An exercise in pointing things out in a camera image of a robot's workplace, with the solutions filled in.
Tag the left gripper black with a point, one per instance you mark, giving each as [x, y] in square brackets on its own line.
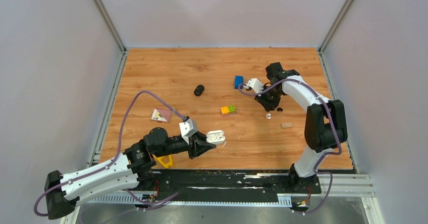
[198, 145]

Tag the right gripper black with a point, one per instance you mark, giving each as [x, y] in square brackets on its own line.
[268, 106]

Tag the white earbud charging case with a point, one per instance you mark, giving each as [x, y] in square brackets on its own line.
[215, 137]

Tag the black earbud charging case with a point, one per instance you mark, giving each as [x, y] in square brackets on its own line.
[199, 90]

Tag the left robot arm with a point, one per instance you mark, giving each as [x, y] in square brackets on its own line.
[133, 166]

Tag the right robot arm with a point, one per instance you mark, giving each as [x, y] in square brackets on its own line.
[325, 123]

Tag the small wooden block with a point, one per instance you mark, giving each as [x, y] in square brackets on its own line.
[286, 125]

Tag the blue toy block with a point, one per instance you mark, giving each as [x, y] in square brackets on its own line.
[237, 81]

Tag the orange green toy brick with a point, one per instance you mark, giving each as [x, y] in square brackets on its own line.
[228, 110]

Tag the pink picture card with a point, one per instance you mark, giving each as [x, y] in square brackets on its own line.
[161, 115]

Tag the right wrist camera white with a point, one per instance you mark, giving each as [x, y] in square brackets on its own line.
[254, 85]

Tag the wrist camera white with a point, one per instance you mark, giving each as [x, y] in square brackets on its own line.
[187, 129]
[254, 85]

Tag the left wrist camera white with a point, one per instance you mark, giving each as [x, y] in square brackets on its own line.
[187, 129]

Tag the yellow triangular plastic frame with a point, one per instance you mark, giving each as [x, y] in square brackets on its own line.
[165, 161]

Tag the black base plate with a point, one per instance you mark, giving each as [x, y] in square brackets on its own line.
[167, 182]

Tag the aluminium slotted rail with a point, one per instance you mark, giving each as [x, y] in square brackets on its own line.
[275, 195]

